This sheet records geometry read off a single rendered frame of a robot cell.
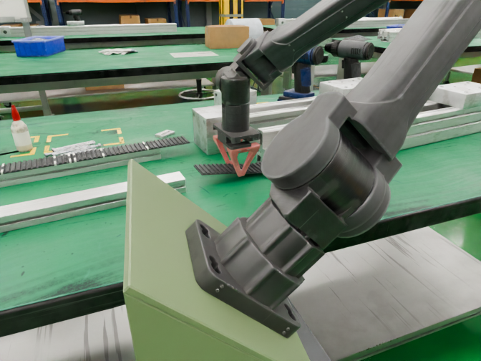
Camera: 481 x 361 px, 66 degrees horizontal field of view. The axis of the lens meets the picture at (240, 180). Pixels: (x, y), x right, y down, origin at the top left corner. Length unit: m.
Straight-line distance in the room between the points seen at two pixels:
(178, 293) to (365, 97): 0.23
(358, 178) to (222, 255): 0.14
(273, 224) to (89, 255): 0.37
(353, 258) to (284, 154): 1.23
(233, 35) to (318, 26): 2.33
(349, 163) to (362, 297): 1.08
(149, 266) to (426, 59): 0.30
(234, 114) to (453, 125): 0.68
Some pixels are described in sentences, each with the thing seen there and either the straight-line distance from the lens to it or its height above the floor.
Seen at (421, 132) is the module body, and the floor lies 0.82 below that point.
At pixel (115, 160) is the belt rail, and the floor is 0.79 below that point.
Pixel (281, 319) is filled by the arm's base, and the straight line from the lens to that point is 0.35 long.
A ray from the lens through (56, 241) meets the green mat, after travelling 0.68.
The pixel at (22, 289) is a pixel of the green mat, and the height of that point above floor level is 0.78.
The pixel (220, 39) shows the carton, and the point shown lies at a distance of 2.94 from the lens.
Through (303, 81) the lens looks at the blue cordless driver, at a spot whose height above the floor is 0.89.
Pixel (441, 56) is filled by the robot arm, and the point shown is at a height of 1.09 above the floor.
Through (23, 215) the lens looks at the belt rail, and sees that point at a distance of 0.73.
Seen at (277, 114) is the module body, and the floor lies 0.86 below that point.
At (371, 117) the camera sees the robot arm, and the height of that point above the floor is 1.04.
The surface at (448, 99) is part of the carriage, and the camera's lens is 1.19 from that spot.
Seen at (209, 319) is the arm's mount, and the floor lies 0.93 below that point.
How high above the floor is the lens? 1.14
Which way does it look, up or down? 27 degrees down
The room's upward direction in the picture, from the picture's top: straight up
